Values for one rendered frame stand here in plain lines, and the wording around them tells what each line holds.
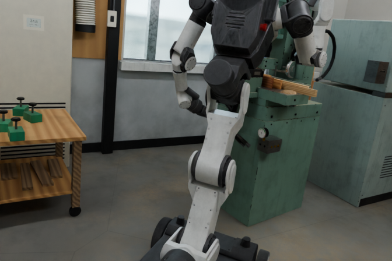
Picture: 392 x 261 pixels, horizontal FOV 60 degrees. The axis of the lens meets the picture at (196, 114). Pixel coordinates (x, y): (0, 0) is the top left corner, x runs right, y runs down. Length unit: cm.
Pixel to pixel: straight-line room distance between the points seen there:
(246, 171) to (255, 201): 20
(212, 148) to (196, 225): 34
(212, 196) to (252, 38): 69
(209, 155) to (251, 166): 77
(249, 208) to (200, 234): 81
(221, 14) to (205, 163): 62
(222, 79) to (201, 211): 58
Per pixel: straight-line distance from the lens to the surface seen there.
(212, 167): 143
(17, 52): 270
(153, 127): 341
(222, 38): 143
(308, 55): 168
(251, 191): 223
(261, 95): 207
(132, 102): 325
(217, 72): 130
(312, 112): 243
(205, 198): 151
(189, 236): 153
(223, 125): 146
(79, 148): 210
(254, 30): 141
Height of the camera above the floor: 119
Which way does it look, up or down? 14 degrees down
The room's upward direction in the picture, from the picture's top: 7 degrees clockwise
